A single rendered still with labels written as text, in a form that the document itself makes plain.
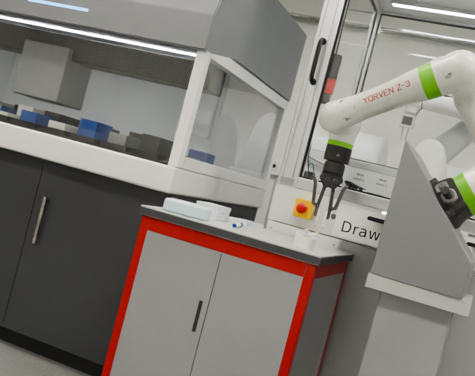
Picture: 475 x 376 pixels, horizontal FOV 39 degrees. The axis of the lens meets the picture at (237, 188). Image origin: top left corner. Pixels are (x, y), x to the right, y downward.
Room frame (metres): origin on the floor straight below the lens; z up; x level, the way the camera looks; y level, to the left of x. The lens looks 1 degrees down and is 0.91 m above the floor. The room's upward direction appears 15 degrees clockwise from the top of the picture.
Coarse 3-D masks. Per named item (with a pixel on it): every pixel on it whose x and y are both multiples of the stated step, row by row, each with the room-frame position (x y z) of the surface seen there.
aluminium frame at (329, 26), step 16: (336, 0) 2.68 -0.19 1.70; (336, 16) 2.68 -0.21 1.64; (320, 32) 2.70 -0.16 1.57; (336, 32) 2.68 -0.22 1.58; (320, 64) 2.68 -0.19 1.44; (304, 80) 2.70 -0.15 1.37; (320, 80) 2.68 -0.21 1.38; (304, 96) 2.70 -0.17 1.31; (320, 96) 2.69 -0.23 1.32; (304, 112) 2.69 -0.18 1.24; (304, 128) 2.68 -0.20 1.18; (288, 144) 2.70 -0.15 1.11; (304, 144) 2.68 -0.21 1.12; (288, 160) 2.70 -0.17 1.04; (304, 160) 2.69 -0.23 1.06; (288, 176) 2.69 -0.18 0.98; (320, 192) 2.64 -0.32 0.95; (336, 192) 2.62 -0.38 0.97; (352, 192) 2.60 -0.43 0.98; (368, 192) 2.59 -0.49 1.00; (384, 208) 2.55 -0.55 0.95; (464, 224) 2.46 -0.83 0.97
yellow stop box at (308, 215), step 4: (296, 200) 2.62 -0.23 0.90; (300, 200) 2.62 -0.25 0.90; (304, 200) 2.61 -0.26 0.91; (296, 204) 2.62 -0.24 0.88; (308, 204) 2.61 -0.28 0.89; (312, 204) 2.60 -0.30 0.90; (308, 208) 2.60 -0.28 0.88; (312, 208) 2.61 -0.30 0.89; (292, 212) 2.63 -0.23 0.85; (296, 212) 2.62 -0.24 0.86; (308, 212) 2.60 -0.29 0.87; (312, 212) 2.62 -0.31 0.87; (300, 216) 2.61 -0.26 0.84; (304, 216) 2.61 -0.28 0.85; (308, 216) 2.60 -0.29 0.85
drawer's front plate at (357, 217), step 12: (336, 216) 2.30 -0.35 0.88; (348, 216) 2.29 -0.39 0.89; (360, 216) 2.27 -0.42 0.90; (372, 216) 2.26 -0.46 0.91; (384, 216) 2.25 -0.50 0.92; (336, 228) 2.30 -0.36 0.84; (348, 228) 2.28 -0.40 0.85; (360, 228) 2.27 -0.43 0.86; (372, 228) 2.26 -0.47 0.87; (360, 240) 2.27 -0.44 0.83; (372, 240) 2.25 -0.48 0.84
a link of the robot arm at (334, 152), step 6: (330, 144) 2.39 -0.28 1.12; (330, 150) 2.39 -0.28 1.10; (336, 150) 2.38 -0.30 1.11; (342, 150) 2.38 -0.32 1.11; (348, 150) 2.38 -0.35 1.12; (324, 156) 2.41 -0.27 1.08; (330, 156) 2.38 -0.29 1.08; (336, 156) 2.38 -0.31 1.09; (342, 156) 2.38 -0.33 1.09; (348, 156) 2.39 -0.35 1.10; (336, 162) 2.39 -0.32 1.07; (342, 162) 2.38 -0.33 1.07; (348, 162) 2.40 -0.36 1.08
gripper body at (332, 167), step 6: (324, 162) 2.42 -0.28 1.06; (330, 162) 2.39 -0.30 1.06; (324, 168) 2.41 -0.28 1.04; (330, 168) 2.39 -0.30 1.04; (336, 168) 2.38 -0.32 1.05; (342, 168) 2.39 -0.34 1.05; (324, 174) 2.41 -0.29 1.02; (330, 174) 2.41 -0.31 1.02; (336, 174) 2.40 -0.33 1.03; (342, 174) 2.40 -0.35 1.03; (324, 180) 2.41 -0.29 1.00; (330, 180) 2.41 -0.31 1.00; (336, 180) 2.41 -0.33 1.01; (342, 180) 2.41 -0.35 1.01; (330, 186) 2.41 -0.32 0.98; (336, 186) 2.41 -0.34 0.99
